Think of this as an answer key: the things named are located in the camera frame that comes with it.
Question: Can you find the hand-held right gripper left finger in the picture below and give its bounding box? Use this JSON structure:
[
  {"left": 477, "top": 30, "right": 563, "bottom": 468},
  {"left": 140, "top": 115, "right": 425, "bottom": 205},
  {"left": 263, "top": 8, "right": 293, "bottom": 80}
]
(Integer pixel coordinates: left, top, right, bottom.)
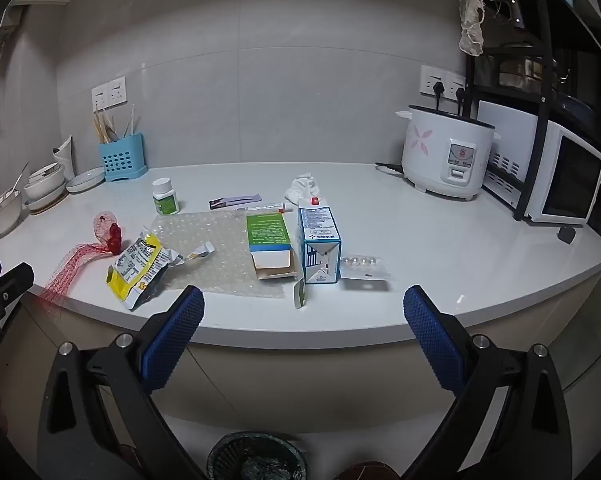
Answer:
[{"left": 37, "top": 285, "right": 206, "bottom": 480}]

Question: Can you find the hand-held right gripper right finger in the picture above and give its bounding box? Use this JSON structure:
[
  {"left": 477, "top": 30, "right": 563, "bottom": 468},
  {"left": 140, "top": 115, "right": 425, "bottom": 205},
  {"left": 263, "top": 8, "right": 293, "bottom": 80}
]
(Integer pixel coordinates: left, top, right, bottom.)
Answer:
[{"left": 403, "top": 285, "right": 574, "bottom": 480}]

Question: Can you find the red mesh net bag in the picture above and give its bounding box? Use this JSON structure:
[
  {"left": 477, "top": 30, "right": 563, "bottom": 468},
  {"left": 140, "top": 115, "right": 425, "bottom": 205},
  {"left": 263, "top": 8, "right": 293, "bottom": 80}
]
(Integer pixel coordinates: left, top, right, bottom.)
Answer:
[{"left": 40, "top": 212, "right": 124, "bottom": 306}]

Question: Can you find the yellow snack bag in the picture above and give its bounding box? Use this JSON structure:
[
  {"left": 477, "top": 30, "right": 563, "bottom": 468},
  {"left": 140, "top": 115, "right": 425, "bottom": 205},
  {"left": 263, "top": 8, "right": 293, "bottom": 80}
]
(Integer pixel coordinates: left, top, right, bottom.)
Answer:
[{"left": 105, "top": 227, "right": 216, "bottom": 311}]

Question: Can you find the silver pill blister pack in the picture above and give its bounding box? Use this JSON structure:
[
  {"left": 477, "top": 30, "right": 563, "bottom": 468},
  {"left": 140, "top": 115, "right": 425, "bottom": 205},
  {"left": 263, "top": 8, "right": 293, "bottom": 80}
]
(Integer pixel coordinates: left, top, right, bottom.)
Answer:
[{"left": 339, "top": 255, "right": 390, "bottom": 292}]

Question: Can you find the clear bubble wrap sheet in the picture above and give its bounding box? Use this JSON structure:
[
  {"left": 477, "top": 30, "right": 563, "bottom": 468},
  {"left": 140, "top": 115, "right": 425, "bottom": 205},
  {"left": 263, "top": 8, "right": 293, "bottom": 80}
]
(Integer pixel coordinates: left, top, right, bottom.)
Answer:
[{"left": 150, "top": 209, "right": 301, "bottom": 300}]

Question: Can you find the white green-label medicine bottle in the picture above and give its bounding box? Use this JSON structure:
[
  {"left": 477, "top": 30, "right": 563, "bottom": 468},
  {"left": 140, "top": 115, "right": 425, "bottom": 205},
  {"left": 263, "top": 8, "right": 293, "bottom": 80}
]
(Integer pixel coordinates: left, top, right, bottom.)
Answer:
[{"left": 152, "top": 178, "right": 180, "bottom": 215}]

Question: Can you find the green and white box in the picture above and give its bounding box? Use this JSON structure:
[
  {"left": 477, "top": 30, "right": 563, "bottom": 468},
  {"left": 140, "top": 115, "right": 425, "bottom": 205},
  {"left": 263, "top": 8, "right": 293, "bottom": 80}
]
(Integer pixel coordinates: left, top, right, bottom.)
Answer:
[{"left": 245, "top": 212, "right": 309, "bottom": 309}]

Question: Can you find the dark woven trash bin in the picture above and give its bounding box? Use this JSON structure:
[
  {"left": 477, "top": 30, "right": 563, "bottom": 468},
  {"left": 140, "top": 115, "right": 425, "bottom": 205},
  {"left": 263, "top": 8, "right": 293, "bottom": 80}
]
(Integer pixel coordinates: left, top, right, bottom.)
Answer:
[{"left": 206, "top": 431, "right": 309, "bottom": 480}]

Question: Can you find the blue and white milk carton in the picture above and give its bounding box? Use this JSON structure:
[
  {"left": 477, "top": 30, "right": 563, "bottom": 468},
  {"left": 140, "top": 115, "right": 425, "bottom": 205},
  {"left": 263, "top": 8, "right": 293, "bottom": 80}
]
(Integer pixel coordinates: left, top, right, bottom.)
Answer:
[{"left": 297, "top": 197, "right": 342, "bottom": 285}]

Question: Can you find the white tissue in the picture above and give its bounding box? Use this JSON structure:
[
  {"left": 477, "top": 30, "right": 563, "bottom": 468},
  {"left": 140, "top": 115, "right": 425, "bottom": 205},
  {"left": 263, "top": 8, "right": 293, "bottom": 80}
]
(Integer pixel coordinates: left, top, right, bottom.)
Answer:
[{"left": 284, "top": 172, "right": 323, "bottom": 206}]

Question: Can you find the white bowl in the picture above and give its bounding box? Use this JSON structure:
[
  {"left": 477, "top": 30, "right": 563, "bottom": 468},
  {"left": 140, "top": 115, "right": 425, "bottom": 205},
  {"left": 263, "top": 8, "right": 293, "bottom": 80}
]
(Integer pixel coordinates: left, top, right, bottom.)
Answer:
[{"left": 0, "top": 191, "right": 24, "bottom": 236}]

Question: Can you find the white plate with wooden rim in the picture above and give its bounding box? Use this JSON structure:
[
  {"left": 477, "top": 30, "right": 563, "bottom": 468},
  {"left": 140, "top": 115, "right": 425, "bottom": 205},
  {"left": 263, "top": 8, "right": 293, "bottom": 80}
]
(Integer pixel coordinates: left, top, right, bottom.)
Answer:
[{"left": 24, "top": 187, "right": 71, "bottom": 213}]

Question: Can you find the metal spoon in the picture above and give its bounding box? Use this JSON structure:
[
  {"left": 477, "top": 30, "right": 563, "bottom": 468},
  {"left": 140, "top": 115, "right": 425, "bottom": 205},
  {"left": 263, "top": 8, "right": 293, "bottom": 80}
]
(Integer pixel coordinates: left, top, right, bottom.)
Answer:
[{"left": 0, "top": 162, "right": 30, "bottom": 206}]

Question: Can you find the stack of white bowls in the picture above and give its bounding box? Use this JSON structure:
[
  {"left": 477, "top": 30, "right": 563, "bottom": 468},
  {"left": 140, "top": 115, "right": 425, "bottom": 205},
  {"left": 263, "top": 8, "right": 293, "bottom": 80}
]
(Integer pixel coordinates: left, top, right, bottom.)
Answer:
[{"left": 24, "top": 162, "right": 67, "bottom": 201}]

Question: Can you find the small ribbed plate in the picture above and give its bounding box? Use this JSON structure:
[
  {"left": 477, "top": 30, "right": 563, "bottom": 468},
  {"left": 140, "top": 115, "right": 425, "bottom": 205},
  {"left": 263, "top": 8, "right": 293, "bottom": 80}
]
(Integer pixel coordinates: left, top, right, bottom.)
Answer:
[{"left": 65, "top": 166, "right": 106, "bottom": 194}]

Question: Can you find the white pitcher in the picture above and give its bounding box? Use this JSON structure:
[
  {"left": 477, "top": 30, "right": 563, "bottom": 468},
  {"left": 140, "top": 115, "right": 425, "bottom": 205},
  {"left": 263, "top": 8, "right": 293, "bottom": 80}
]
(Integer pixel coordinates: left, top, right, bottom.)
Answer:
[{"left": 53, "top": 135, "right": 76, "bottom": 181}]

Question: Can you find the brown shoe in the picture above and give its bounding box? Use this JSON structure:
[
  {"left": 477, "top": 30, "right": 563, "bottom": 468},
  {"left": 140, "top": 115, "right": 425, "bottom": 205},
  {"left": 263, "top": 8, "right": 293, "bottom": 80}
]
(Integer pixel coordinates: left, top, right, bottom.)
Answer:
[
  {"left": 119, "top": 442, "right": 148, "bottom": 480},
  {"left": 341, "top": 461, "right": 400, "bottom": 480}
]

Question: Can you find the blue utensil holder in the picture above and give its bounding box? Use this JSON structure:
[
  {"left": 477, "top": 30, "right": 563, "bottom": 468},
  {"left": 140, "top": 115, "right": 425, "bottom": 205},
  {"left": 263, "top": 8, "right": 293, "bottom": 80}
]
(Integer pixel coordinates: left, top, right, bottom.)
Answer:
[{"left": 99, "top": 132, "right": 148, "bottom": 182}]

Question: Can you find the white flowered rice cooker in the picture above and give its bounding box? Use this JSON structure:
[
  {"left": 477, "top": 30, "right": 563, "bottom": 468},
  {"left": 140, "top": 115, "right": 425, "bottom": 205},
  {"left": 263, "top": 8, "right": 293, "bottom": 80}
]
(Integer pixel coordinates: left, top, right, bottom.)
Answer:
[{"left": 395, "top": 105, "right": 501, "bottom": 202}]

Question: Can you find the bundle of chopsticks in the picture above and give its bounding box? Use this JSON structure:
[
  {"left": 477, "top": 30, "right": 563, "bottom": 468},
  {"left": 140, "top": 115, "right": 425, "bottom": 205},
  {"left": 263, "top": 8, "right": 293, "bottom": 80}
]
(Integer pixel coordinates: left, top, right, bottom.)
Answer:
[{"left": 93, "top": 105, "right": 136, "bottom": 143}]

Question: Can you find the black metal rack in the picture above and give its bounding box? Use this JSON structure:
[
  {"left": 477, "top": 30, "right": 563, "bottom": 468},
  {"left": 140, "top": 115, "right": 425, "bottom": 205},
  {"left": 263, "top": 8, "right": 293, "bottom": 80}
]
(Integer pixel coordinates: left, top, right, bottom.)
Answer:
[{"left": 463, "top": 0, "right": 601, "bottom": 223}]

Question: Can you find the white toaster oven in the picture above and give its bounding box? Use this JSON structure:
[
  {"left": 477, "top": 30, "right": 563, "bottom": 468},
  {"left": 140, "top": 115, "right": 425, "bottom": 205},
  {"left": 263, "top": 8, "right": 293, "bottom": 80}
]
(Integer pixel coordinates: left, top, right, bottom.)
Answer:
[{"left": 478, "top": 100, "right": 601, "bottom": 226}]

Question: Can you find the steel pot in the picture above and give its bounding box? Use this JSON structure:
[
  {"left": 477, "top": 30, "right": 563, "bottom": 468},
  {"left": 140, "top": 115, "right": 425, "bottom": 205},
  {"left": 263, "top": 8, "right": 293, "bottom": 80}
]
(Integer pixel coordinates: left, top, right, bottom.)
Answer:
[{"left": 498, "top": 42, "right": 551, "bottom": 93}]

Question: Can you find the hanging white mesh cloth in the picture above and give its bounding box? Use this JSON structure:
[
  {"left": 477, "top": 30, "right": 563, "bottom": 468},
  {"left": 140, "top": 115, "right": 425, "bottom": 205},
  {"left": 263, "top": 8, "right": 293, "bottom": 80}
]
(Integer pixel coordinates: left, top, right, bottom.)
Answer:
[{"left": 459, "top": 0, "right": 487, "bottom": 56}]

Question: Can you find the white wall junction box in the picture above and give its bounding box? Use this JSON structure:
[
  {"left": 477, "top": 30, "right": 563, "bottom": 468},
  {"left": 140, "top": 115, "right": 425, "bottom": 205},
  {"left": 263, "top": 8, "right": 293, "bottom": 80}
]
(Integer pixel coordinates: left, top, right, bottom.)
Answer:
[{"left": 0, "top": 5, "right": 26, "bottom": 53}]

